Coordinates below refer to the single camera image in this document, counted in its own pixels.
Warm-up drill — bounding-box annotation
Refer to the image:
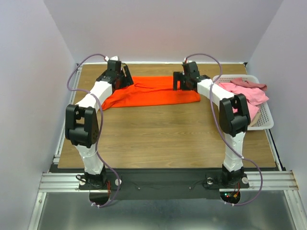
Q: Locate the orange t shirt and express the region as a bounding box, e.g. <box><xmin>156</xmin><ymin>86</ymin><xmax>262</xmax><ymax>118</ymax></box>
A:
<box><xmin>102</xmin><ymin>76</ymin><xmax>201</xmax><ymax>110</ymax></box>

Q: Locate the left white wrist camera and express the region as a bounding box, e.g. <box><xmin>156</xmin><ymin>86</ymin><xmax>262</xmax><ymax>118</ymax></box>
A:
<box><xmin>104</xmin><ymin>56</ymin><xmax>120</xmax><ymax>62</ymax></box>

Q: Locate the dusty rose t shirt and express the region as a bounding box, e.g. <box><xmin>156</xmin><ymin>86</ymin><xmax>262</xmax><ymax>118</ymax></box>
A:
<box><xmin>230</xmin><ymin>78</ymin><xmax>267</xmax><ymax>92</ymax></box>

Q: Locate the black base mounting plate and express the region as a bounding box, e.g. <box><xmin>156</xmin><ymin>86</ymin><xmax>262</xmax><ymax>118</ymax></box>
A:
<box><xmin>76</xmin><ymin>168</ymin><xmax>249</xmax><ymax>203</ymax></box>

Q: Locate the white plastic laundry basket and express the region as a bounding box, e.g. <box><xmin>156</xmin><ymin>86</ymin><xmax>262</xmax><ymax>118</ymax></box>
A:
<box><xmin>213</xmin><ymin>74</ymin><xmax>274</xmax><ymax>131</ymax></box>

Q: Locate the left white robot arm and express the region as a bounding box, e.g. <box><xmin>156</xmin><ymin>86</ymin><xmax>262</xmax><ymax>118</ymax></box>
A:
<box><xmin>65</xmin><ymin>56</ymin><xmax>133</xmax><ymax>189</ymax></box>

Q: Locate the beige garment in basket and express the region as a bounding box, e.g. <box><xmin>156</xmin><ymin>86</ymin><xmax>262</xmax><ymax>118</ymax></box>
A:
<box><xmin>249</xmin><ymin>112</ymin><xmax>261</xmax><ymax>127</ymax></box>

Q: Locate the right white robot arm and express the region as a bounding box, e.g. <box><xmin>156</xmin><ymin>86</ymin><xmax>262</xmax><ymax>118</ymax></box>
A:
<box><xmin>173</xmin><ymin>61</ymin><xmax>251</xmax><ymax>187</ymax></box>

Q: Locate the light pink t shirt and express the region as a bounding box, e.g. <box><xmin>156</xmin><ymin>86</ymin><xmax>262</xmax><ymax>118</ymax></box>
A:
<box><xmin>218</xmin><ymin>82</ymin><xmax>269</xmax><ymax>120</ymax></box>

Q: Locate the aluminium frame rail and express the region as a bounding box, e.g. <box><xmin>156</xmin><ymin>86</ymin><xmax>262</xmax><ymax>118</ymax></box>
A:
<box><xmin>28</xmin><ymin>62</ymin><xmax>83</xmax><ymax>230</ymax></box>

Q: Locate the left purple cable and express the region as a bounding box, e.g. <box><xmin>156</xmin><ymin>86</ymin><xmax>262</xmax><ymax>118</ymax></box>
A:
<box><xmin>66</xmin><ymin>54</ymin><xmax>122</xmax><ymax>208</ymax></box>

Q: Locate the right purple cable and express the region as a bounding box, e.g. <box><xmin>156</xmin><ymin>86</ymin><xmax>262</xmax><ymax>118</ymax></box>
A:
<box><xmin>183</xmin><ymin>53</ymin><xmax>263</xmax><ymax>207</ymax></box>

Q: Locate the purple cable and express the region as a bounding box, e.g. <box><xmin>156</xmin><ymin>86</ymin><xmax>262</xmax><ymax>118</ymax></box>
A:
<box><xmin>66</xmin><ymin>54</ymin><xmax>122</xmax><ymax>208</ymax></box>
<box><xmin>183</xmin><ymin>53</ymin><xmax>263</xmax><ymax>207</ymax></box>

